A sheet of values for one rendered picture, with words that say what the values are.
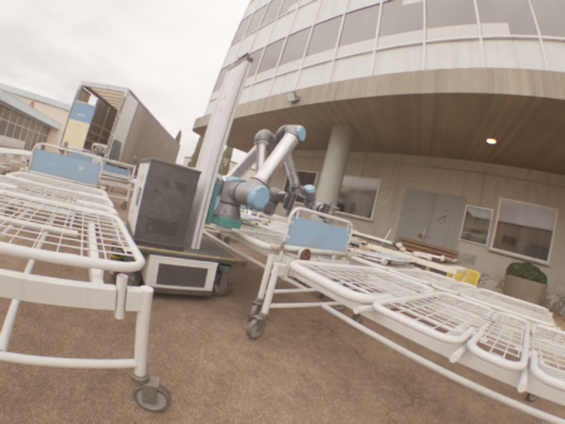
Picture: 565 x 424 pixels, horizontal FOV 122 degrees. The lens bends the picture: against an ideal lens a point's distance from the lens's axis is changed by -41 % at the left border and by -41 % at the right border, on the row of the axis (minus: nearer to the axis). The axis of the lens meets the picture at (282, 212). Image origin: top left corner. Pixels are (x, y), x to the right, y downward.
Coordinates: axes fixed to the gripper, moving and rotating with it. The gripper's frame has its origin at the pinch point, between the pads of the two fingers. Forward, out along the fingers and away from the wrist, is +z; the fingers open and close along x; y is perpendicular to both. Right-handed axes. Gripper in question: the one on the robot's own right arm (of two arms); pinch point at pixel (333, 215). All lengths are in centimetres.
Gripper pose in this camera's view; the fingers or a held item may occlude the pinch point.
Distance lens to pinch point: 217.0
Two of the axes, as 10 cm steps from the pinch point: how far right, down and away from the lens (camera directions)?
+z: 5.9, 3.4, -7.3
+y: -7.2, -1.8, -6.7
